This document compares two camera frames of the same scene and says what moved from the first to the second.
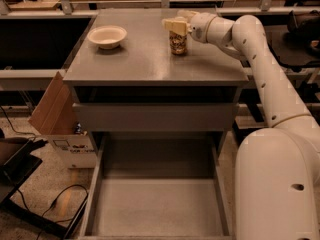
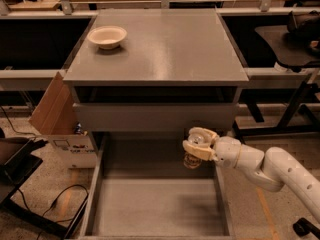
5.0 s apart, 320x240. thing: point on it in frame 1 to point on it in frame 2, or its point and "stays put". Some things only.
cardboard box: [54, 118] stays put
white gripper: [199, 26] to [227, 153]
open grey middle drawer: [159, 186] stays put
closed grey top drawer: [154, 116] stays put
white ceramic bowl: [107, 36] stays put
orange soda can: [177, 42] to [191, 161]
